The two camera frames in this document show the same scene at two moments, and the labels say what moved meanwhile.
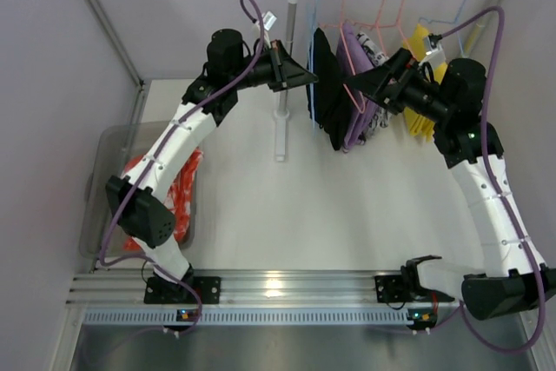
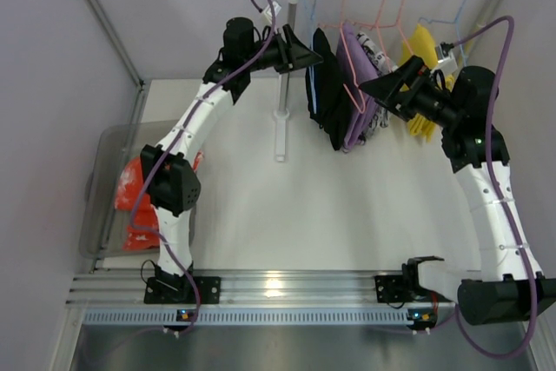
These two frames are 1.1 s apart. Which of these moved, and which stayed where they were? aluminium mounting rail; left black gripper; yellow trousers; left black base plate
Moved: left black gripper
Stayed: aluminium mounting rail; left black base plate; yellow trousers
